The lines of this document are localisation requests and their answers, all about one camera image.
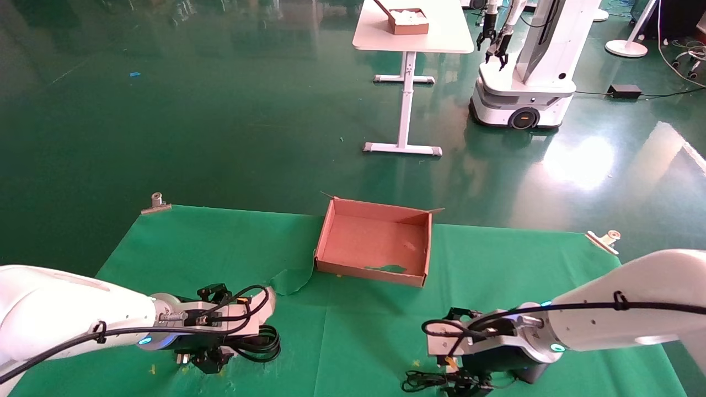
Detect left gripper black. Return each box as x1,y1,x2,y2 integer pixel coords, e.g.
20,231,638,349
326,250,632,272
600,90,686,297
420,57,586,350
175,332,246,375

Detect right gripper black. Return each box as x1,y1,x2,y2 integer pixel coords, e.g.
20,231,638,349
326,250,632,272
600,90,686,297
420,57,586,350
446,347,548,394

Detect thin black cable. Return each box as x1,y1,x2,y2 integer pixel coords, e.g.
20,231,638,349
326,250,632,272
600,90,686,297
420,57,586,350
401,369,494,394

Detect thick black usb cable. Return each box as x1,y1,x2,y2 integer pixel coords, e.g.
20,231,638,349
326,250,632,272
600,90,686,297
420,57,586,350
176,325,282,364

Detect open brown cardboard box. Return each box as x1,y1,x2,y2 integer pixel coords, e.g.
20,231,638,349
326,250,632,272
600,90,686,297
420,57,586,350
314,192,445,288

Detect small distant cardboard box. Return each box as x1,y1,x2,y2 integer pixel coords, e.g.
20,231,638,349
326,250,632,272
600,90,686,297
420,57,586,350
374,0,430,36

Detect white items in distant box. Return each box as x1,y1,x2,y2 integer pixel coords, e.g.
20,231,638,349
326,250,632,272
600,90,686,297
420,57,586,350
389,8,428,24

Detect green table cloth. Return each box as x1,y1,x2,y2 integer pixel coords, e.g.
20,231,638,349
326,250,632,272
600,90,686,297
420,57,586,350
8,205,687,397

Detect metal binder clip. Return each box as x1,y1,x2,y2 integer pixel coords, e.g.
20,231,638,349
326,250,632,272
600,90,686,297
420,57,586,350
141,192,172,216
585,230,622,256

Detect white distant wheeled robot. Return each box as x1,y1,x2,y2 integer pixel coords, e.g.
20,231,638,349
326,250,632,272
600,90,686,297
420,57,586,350
469,0,602,131

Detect black power adapter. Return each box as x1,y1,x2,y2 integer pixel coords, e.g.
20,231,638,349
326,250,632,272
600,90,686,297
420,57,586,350
607,84,643,100

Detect white background table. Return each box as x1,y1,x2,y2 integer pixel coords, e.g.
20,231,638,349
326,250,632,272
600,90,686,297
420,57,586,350
352,0,475,157

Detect white floor stand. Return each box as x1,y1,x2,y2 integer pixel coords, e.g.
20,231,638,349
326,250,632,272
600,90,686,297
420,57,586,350
605,0,660,58

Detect office chair caster base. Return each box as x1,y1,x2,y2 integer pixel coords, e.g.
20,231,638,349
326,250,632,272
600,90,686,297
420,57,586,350
670,39,706,81

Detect right wrist camera housing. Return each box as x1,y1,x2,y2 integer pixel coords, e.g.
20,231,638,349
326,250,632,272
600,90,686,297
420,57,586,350
426,309,533,359

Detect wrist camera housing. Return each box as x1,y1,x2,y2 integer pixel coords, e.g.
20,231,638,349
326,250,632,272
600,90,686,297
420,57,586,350
157,284,275,351
426,309,533,359

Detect left wrist camera housing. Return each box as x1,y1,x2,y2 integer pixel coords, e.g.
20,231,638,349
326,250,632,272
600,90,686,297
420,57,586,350
157,284,275,351

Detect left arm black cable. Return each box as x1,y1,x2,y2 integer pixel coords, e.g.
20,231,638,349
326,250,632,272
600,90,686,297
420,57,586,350
0,284,271,384

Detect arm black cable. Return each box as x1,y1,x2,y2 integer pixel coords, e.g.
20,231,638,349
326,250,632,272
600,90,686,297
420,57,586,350
0,284,271,384
422,291,706,342

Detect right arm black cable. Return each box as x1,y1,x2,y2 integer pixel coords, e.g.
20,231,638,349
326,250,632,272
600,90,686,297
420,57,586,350
422,291,706,342

